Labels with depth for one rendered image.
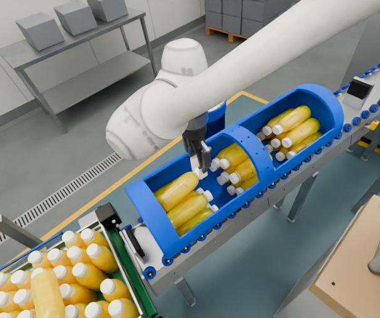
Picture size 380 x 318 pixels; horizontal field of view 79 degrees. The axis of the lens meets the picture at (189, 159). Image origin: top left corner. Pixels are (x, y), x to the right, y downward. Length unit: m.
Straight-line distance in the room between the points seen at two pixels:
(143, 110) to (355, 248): 0.73
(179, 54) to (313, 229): 1.82
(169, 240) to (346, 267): 0.51
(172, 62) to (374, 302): 0.77
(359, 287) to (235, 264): 1.17
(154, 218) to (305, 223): 1.58
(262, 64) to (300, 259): 1.75
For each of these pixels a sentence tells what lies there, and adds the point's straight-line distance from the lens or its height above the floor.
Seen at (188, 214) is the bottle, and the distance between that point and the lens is 0.80.
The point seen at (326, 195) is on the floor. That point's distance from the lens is 2.30.
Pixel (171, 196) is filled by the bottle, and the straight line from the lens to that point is 0.78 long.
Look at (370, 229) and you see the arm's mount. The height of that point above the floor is 1.08.
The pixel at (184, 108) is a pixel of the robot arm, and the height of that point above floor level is 1.60.
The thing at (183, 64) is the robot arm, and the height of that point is 1.59.
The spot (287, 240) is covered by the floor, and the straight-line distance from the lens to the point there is 2.02.
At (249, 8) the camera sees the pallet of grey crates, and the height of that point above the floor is 0.56.
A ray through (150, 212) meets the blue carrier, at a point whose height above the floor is 1.22.
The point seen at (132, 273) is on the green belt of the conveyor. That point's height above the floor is 0.90.
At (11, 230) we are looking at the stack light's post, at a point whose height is 1.03.
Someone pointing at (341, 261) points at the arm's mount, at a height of 1.07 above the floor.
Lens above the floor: 1.82
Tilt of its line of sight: 49 degrees down
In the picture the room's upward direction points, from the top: 10 degrees counter-clockwise
